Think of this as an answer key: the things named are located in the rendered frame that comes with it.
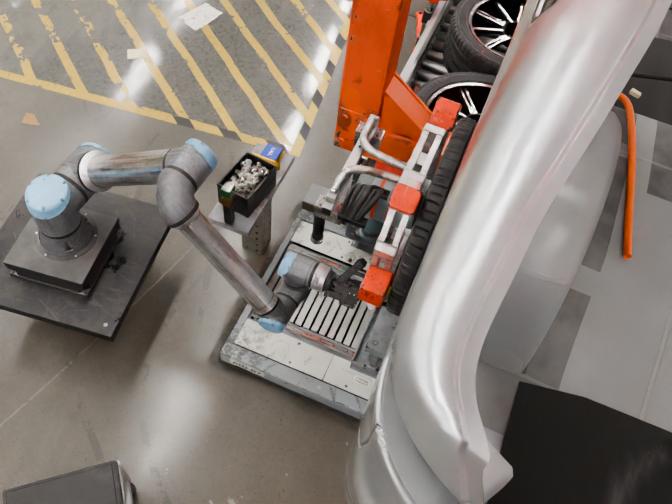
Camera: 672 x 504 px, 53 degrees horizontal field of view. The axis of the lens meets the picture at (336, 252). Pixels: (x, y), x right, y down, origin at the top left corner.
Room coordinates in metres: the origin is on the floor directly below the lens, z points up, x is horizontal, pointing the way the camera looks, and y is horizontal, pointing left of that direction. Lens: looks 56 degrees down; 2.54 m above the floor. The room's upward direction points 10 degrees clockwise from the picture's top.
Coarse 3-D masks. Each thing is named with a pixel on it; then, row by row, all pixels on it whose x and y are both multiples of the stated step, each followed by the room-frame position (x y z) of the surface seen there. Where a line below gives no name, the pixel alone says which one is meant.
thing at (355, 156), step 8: (376, 128) 1.56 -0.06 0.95; (368, 136) 1.49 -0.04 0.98; (360, 144) 1.45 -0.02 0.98; (352, 152) 1.42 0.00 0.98; (360, 152) 1.42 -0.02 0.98; (352, 160) 1.38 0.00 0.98; (344, 168) 1.35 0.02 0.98; (344, 184) 1.28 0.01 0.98; (336, 200) 1.22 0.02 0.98; (328, 208) 1.18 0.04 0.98
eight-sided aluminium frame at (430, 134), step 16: (432, 128) 1.44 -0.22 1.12; (416, 160) 1.31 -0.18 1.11; (432, 160) 1.32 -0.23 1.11; (416, 176) 1.24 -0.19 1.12; (432, 176) 1.55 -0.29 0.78; (384, 224) 1.13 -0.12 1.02; (400, 224) 1.14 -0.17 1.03; (384, 240) 1.10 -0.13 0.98; (400, 240) 1.11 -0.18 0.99; (384, 256) 1.07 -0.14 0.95; (400, 256) 1.31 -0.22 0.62
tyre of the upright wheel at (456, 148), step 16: (464, 128) 1.41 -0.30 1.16; (448, 144) 1.33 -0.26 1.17; (464, 144) 1.34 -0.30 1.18; (448, 160) 1.27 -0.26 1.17; (448, 176) 1.22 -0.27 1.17; (432, 192) 1.18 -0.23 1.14; (448, 192) 1.18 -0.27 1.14; (432, 208) 1.14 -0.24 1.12; (416, 224) 1.11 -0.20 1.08; (432, 224) 1.10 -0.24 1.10; (416, 240) 1.07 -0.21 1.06; (416, 256) 1.04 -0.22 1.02; (400, 272) 1.02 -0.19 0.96; (416, 272) 1.02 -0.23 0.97; (400, 288) 1.00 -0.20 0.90; (400, 304) 0.99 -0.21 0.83
